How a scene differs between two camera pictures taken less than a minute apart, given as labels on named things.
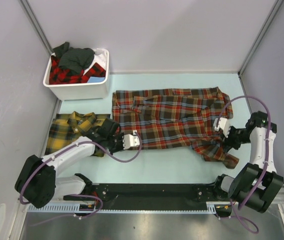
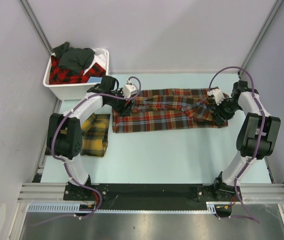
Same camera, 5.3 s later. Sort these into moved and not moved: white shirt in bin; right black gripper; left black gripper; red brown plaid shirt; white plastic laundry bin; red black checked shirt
Moved: right black gripper; red brown plaid shirt; left black gripper
Not moved: red black checked shirt; white shirt in bin; white plastic laundry bin
